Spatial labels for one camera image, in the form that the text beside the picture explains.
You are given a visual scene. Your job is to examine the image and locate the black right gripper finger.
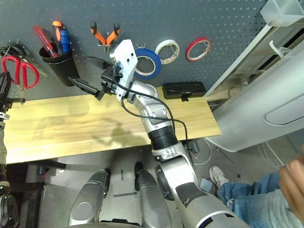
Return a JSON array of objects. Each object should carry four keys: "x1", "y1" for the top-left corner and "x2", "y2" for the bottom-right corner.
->
[
  {"x1": 68, "y1": 77, "x2": 106, "y2": 100},
  {"x1": 85, "y1": 57, "x2": 114, "y2": 70}
]

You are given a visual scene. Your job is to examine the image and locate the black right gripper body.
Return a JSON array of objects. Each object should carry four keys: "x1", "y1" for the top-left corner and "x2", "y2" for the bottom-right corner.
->
[{"x1": 101, "y1": 64, "x2": 123, "y2": 95}]

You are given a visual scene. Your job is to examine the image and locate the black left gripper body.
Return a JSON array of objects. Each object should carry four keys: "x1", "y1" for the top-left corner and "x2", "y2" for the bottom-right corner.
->
[{"x1": 0, "y1": 95, "x2": 14, "y2": 114}]

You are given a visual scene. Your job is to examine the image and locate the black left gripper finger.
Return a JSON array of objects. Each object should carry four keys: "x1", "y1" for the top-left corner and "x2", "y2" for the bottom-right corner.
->
[{"x1": 0, "y1": 71, "x2": 12, "y2": 95}]

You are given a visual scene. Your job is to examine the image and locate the red handled scissors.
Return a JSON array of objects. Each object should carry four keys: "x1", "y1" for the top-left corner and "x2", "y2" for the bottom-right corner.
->
[{"x1": 1, "y1": 56, "x2": 40, "y2": 105}]

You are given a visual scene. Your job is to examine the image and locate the orange black pliers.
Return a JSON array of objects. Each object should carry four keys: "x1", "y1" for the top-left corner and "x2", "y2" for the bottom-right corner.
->
[{"x1": 89, "y1": 21, "x2": 121, "y2": 53}]

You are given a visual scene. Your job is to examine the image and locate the blue handled screwdriver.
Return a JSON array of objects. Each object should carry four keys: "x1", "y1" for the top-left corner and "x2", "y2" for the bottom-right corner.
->
[{"x1": 59, "y1": 29, "x2": 71, "y2": 55}]

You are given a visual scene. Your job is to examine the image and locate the blue tape roll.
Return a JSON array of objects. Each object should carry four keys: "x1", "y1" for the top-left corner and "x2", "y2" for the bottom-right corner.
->
[{"x1": 133, "y1": 48, "x2": 162, "y2": 80}]

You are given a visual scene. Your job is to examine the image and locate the dark grey pegboard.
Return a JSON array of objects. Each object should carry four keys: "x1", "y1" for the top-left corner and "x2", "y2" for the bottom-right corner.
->
[{"x1": 0, "y1": 0, "x2": 266, "y2": 95}]

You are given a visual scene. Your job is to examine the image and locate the bystander hand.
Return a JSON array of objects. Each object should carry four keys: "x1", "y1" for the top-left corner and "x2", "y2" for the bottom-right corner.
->
[{"x1": 278, "y1": 144, "x2": 304, "y2": 219}]

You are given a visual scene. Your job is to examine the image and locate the black cup holder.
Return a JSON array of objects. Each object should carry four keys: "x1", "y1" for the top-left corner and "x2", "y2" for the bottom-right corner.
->
[{"x1": 38, "y1": 46, "x2": 80, "y2": 87}]

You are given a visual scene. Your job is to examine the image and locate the orange black screwdriver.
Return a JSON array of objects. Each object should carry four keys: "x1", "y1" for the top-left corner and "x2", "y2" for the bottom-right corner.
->
[{"x1": 52, "y1": 20, "x2": 64, "y2": 56}]

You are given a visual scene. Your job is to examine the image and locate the white tape roll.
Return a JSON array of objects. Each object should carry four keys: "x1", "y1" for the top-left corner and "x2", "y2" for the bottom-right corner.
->
[{"x1": 154, "y1": 39, "x2": 180, "y2": 65}]

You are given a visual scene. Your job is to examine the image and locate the black tool case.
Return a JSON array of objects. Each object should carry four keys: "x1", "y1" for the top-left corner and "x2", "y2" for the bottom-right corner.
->
[{"x1": 162, "y1": 82, "x2": 207, "y2": 102}]

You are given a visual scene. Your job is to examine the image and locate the red tape roll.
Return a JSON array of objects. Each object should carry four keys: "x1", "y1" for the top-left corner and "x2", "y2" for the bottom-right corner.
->
[{"x1": 185, "y1": 37, "x2": 212, "y2": 62}]

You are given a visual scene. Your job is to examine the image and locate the silver robot left leg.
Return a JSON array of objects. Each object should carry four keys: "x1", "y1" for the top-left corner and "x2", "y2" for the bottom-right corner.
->
[{"x1": 67, "y1": 168, "x2": 112, "y2": 226}]

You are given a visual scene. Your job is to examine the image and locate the silver robot leg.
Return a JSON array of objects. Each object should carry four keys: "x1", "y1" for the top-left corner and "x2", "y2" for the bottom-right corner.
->
[
  {"x1": 67, "y1": 168, "x2": 112, "y2": 226},
  {"x1": 134, "y1": 161, "x2": 173, "y2": 228}
]

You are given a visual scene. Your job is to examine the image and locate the white shelving unit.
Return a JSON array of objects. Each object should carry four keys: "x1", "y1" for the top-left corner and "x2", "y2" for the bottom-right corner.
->
[{"x1": 204, "y1": 23, "x2": 304, "y2": 100}]

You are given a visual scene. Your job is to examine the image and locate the silver robot right leg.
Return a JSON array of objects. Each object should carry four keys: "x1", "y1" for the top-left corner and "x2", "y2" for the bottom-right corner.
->
[{"x1": 134, "y1": 161, "x2": 173, "y2": 228}]

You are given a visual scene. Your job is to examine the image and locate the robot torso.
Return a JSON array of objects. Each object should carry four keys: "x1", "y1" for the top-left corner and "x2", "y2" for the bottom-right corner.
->
[{"x1": 98, "y1": 219, "x2": 143, "y2": 228}]

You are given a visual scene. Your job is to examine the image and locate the white sneaker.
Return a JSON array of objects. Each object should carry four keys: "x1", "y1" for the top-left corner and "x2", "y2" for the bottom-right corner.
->
[{"x1": 209, "y1": 165, "x2": 230, "y2": 190}]

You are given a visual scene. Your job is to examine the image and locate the large white machine housing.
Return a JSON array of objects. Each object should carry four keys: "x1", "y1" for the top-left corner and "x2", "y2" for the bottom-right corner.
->
[{"x1": 205, "y1": 48, "x2": 304, "y2": 152}]

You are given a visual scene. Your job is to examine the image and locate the white plastic hook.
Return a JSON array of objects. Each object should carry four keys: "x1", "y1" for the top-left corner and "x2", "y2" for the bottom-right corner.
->
[{"x1": 269, "y1": 40, "x2": 289, "y2": 57}]

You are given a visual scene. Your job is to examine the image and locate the translucent plastic bin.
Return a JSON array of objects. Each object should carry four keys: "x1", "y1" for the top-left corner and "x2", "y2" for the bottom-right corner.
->
[{"x1": 260, "y1": 0, "x2": 304, "y2": 27}]

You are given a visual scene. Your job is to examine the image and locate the blue jeans leg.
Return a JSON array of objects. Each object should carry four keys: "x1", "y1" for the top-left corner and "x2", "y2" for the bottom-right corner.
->
[{"x1": 217, "y1": 172, "x2": 304, "y2": 228}]

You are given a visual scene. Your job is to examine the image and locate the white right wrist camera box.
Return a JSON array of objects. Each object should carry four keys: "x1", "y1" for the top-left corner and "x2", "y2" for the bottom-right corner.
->
[{"x1": 109, "y1": 39, "x2": 138, "y2": 100}]

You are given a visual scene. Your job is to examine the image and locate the black handled scissors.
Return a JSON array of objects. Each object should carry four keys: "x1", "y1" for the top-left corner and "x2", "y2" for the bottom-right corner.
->
[{"x1": 0, "y1": 40, "x2": 48, "y2": 78}]

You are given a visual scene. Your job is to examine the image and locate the red handled screwdriver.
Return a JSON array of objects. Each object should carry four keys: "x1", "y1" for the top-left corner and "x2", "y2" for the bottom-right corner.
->
[{"x1": 32, "y1": 25, "x2": 59, "y2": 57}]

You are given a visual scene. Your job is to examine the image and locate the black table bracket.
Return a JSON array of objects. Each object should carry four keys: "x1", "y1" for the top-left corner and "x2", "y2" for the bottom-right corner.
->
[{"x1": 35, "y1": 162, "x2": 67, "y2": 176}]

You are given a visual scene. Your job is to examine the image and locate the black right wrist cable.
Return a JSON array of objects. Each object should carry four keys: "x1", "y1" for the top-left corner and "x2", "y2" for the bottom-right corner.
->
[{"x1": 111, "y1": 68, "x2": 198, "y2": 162}]

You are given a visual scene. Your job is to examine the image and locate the white floor cables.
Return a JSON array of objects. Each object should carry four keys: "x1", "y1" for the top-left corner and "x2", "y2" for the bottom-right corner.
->
[{"x1": 257, "y1": 141, "x2": 285, "y2": 169}]

